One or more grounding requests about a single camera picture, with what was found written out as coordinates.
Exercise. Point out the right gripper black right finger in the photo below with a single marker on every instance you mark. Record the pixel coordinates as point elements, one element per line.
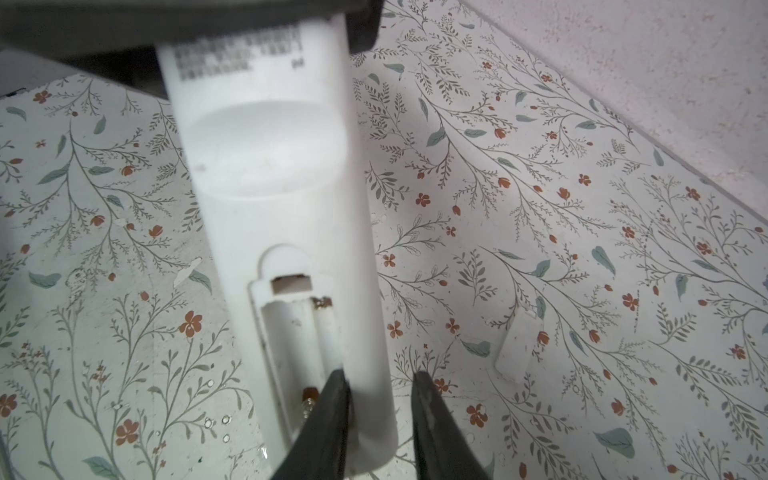
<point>440,450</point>

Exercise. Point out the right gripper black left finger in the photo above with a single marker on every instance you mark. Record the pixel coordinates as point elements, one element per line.
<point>319,451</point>

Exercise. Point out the white battery compartment cover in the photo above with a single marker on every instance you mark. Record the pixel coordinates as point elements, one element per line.
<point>517,348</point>

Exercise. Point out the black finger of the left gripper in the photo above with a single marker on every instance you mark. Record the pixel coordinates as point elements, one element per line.
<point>70,29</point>

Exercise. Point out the white remote control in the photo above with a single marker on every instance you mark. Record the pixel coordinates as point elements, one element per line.
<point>268,124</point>

